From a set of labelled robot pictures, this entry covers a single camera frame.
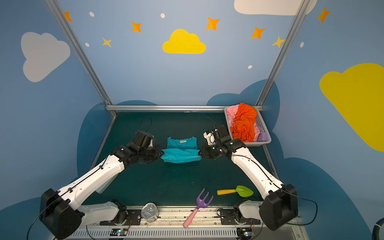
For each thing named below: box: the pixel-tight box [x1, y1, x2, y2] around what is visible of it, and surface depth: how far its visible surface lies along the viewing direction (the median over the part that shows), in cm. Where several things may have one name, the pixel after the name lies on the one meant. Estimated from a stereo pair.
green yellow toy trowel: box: [217, 185, 254, 198], surface depth 83 cm
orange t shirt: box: [230, 102, 257, 143], surface depth 105 cm
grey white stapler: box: [89, 167, 125, 197], surface depth 49 cm
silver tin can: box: [141, 202, 159, 223], surface depth 73 cm
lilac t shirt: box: [256, 127, 268, 142], surface depth 98 cm
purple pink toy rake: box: [182, 188, 214, 229], surface depth 80 cm
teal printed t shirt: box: [160, 136, 202, 164], surface depth 93 cm
